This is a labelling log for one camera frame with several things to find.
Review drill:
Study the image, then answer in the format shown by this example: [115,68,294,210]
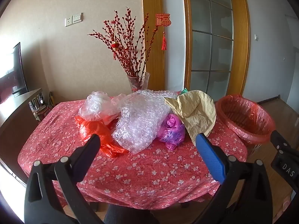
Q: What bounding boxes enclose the person's leg in dark trousers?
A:
[104,204,160,224]

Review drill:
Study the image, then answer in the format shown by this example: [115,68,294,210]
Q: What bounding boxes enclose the clear glass vase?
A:
[127,72,150,93]

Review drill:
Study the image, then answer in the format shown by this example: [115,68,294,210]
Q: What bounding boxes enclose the flat screen television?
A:
[0,42,28,103]

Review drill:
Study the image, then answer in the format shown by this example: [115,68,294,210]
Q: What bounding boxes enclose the bubble wrap sheet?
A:
[112,89,182,155]

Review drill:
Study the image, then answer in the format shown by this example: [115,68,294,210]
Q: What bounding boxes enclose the small shelf ornaments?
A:
[29,91,54,115]

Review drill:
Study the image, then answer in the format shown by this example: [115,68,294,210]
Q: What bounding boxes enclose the red plastic bag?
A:
[74,115,130,158]

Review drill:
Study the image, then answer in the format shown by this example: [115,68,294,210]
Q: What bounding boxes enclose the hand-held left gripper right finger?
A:
[195,133,274,224]

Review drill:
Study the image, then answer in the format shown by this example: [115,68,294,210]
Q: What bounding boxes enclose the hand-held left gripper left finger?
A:
[23,133,105,224]

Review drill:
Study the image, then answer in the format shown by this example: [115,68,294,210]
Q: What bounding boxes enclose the red floral tablecloth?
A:
[17,95,248,211]

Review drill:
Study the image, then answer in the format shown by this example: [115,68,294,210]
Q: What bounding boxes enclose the purple plastic bag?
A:
[157,113,186,151]

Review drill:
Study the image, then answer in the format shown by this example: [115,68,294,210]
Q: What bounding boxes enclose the brown television cabinet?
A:
[0,88,43,185]

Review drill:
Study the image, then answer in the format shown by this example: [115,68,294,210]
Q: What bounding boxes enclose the frosted glass door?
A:
[188,0,234,94]

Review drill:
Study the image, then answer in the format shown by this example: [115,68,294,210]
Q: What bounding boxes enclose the clear plastic bag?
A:
[79,91,128,122]

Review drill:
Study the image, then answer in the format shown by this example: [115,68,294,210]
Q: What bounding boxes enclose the red berry branches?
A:
[88,7,162,78]

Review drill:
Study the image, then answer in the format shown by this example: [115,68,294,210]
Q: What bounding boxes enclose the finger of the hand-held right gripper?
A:
[271,130,292,153]

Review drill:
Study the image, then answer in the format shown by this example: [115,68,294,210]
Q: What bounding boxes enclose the wastebasket with red liner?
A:
[215,94,276,157]

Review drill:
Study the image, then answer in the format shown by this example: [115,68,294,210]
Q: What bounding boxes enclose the brown paper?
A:
[164,89,217,146]

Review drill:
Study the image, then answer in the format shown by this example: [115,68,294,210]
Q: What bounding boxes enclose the wooden door frame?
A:
[182,0,251,99]

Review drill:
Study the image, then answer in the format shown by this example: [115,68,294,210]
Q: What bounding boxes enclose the wooden wall trim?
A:
[142,0,165,92]

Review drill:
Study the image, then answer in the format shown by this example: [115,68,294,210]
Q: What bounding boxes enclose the red tasselled wall ornament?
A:
[155,13,172,51]

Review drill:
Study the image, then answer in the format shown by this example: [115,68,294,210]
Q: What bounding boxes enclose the small red lantern ornament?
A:
[111,41,119,60]

